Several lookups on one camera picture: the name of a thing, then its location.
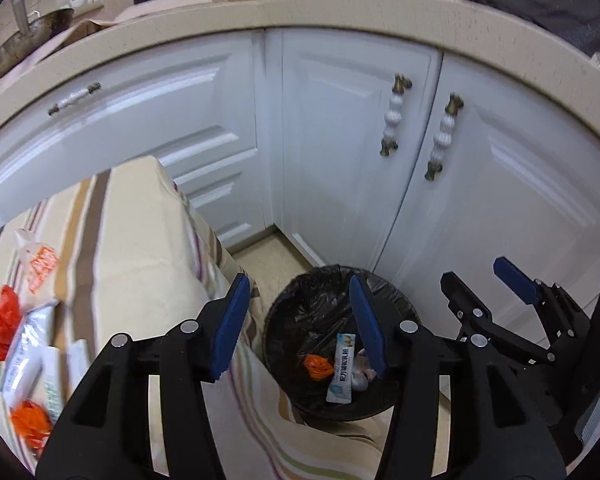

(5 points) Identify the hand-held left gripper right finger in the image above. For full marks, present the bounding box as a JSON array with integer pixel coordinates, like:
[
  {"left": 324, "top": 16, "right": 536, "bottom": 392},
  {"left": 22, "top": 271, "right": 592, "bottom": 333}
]
[{"left": 349, "top": 273, "right": 568, "bottom": 480}]

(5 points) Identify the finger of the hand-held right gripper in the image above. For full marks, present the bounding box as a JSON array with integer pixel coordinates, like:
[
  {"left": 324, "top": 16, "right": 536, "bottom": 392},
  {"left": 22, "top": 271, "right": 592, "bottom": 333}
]
[
  {"left": 493, "top": 256, "right": 592, "bottom": 347},
  {"left": 440, "top": 271, "right": 537, "bottom": 366}
]

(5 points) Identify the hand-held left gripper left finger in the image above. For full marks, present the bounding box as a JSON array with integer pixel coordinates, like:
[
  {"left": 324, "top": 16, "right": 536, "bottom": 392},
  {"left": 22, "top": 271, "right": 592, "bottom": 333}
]
[{"left": 35, "top": 272, "right": 253, "bottom": 480}]

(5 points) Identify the black trash bin with liner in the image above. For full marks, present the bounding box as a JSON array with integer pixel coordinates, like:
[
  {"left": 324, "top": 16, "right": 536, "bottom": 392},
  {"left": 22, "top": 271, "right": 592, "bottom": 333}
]
[{"left": 261, "top": 264, "right": 421, "bottom": 422}]

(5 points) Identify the narrow white sachet strip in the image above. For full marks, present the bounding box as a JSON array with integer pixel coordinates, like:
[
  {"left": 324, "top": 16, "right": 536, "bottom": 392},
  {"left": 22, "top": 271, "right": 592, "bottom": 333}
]
[{"left": 65, "top": 339, "right": 93, "bottom": 396}]

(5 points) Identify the white packet with green print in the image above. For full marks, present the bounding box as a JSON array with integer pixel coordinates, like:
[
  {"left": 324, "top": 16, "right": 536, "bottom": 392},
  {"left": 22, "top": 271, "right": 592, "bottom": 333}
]
[{"left": 30, "top": 347, "right": 68, "bottom": 426}]

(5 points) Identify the red wrapper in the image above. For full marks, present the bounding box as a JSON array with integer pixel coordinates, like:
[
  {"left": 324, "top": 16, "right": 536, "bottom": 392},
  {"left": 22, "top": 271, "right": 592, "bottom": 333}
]
[{"left": 0, "top": 284, "right": 23, "bottom": 362}]

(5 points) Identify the white sachet with blue print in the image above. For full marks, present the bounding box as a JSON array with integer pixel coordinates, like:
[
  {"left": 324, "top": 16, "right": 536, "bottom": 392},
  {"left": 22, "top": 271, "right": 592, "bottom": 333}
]
[{"left": 326, "top": 332, "right": 357, "bottom": 405}]

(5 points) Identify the clear crumpled plastic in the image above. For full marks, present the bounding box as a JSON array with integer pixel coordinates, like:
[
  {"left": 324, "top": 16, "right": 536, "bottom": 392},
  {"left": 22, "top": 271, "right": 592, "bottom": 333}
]
[{"left": 349, "top": 347, "right": 381, "bottom": 392}]

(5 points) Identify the orange crumpled wrapper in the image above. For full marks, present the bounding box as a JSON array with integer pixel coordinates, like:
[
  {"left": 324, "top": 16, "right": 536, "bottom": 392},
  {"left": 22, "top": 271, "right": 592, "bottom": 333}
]
[
  {"left": 302, "top": 354, "right": 335, "bottom": 380},
  {"left": 9, "top": 399, "right": 53, "bottom": 448}
]

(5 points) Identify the wide white cabinet door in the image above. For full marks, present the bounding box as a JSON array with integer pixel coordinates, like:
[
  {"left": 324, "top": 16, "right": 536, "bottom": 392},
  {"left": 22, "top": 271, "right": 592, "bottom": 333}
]
[{"left": 372, "top": 52, "right": 600, "bottom": 321}]

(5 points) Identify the striped tablecloth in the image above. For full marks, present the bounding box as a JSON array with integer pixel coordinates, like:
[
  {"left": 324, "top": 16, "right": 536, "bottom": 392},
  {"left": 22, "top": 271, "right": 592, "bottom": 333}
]
[{"left": 0, "top": 155, "right": 396, "bottom": 480}]

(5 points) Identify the narrow white cabinet door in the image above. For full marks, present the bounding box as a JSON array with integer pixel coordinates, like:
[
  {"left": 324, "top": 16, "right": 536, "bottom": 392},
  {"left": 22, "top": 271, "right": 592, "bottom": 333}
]
[{"left": 265, "top": 27, "right": 443, "bottom": 281}]

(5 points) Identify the white bag with orange print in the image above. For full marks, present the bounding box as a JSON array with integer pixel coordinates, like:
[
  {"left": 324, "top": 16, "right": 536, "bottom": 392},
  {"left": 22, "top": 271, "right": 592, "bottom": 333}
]
[{"left": 14, "top": 227, "right": 63, "bottom": 311}]

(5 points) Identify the large white foil packet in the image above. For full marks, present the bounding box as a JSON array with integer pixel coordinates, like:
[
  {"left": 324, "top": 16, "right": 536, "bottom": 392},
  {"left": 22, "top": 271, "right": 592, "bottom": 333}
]
[{"left": 0, "top": 305, "right": 61, "bottom": 406}]

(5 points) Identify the white drawer cabinet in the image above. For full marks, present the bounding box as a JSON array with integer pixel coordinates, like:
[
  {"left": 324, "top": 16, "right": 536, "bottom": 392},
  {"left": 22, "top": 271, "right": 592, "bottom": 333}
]
[{"left": 0, "top": 30, "right": 276, "bottom": 256}]

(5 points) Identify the white ceramic door handle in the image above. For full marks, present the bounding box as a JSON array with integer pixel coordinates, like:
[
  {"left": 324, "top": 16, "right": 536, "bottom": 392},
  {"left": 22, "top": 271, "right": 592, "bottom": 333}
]
[
  {"left": 424, "top": 92, "right": 465, "bottom": 182},
  {"left": 378, "top": 73, "right": 413, "bottom": 157}
]

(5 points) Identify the white ceramic drawer handle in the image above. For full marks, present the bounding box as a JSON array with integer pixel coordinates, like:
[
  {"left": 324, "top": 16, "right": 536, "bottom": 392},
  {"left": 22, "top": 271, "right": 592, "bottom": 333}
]
[{"left": 47, "top": 81, "right": 102, "bottom": 117}]

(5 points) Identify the metal wok with handle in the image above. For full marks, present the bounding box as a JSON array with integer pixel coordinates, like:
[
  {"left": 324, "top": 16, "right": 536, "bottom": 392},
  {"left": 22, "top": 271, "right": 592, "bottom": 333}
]
[{"left": 0, "top": 0, "right": 76, "bottom": 78}]

